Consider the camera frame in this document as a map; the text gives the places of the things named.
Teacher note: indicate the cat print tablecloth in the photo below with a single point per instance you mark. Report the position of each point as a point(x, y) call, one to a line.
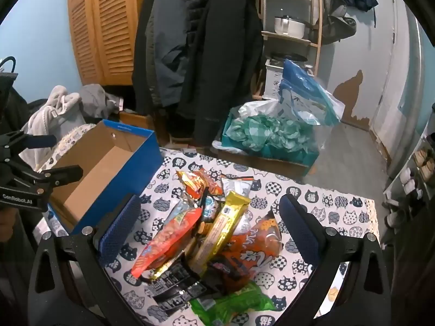
point(340, 207)

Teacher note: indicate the blue cardboard box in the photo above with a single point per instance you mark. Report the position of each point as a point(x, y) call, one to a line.
point(102, 163)

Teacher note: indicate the long black coat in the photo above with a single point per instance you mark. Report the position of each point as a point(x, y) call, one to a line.
point(224, 57)

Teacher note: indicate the wooden drawer unit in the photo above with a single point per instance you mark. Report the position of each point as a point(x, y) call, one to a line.
point(136, 120)

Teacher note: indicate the grey blue jacket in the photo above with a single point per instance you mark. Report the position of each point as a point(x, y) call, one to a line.
point(166, 40)

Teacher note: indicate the white cooking pot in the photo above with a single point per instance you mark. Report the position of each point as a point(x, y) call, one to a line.
point(289, 27)

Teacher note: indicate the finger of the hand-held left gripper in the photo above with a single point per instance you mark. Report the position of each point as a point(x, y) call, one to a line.
point(40, 140)
point(64, 174)

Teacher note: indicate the black snack packet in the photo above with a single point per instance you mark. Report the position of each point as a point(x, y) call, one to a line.
point(175, 278)

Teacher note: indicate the wooden shelf rack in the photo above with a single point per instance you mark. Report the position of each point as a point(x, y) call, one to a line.
point(314, 37)

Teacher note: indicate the white door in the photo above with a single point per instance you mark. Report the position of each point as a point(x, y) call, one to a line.
point(394, 91)

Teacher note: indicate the orange gold snack packet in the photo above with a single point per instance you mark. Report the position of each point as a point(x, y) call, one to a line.
point(197, 183)

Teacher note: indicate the wooden louvered wardrobe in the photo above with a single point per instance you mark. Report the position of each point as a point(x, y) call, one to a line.
point(102, 23)

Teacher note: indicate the blue plastic bag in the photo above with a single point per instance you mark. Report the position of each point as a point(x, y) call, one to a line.
point(306, 91)

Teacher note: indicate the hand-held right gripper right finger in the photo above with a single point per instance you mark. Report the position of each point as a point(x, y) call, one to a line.
point(300, 232)

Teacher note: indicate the white storage basket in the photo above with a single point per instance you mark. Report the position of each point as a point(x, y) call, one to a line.
point(273, 78)

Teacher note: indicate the long yellow snack packet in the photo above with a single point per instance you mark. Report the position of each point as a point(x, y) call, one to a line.
point(221, 231)

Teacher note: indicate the teal lined cardboard box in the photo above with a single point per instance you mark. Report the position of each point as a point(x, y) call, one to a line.
point(272, 163)

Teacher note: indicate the grey hanging bag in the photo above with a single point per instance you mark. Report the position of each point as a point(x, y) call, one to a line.
point(336, 20)

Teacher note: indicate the short black jacket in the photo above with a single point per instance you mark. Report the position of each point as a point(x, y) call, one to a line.
point(142, 68)

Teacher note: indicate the light blue snack packet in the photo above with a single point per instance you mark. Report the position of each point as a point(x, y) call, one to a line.
point(210, 210)

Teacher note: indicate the shoe rack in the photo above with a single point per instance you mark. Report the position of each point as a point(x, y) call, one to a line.
point(411, 180)

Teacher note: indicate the green snack packet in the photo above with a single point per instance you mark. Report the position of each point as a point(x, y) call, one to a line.
point(234, 302)

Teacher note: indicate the grey hoodie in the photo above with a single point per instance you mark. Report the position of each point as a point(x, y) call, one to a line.
point(97, 102)

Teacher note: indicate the grey fleece towel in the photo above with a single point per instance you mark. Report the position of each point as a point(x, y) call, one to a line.
point(51, 112)

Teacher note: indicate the red orange snack bag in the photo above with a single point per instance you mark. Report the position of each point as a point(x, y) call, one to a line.
point(166, 241)

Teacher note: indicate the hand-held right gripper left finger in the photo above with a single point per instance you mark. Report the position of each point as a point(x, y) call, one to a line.
point(117, 232)

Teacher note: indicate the white plastic bag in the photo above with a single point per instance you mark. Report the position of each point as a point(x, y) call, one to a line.
point(258, 108)

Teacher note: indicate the white snack packet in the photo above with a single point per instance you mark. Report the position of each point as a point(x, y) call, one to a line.
point(238, 186)

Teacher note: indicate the dark brown snack packet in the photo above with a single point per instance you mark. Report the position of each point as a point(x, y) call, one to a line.
point(221, 271)

